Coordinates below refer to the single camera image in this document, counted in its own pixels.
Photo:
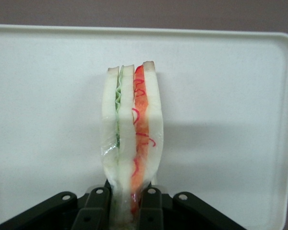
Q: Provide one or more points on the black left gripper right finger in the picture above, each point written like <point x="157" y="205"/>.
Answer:
<point x="151" y="210"/>

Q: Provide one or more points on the plastic sandwich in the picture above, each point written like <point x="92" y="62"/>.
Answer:
<point x="127" y="124"/>

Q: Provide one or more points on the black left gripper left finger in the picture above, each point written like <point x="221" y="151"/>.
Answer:
<point x="96" y="210"/>

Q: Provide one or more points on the cream plastic tray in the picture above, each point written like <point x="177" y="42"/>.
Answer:
<point x="218" y="107"/>

